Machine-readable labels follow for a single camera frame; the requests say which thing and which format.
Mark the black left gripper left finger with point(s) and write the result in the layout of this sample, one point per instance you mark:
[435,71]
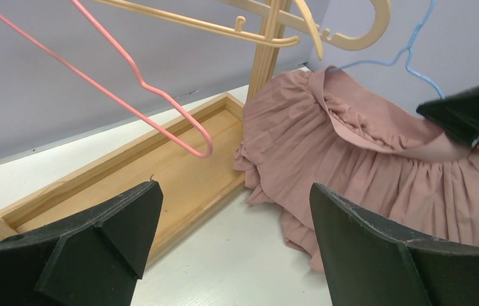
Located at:
[93,257]

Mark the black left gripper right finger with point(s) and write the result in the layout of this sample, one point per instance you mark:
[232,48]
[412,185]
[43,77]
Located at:
[369,259]

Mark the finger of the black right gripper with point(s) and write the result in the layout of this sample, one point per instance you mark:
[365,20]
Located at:
[457,115]

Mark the pink pleated skirt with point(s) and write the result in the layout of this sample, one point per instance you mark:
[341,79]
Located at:
[323,127]

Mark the wooden hanger rack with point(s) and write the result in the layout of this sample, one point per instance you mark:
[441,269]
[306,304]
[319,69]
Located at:
[67,145]

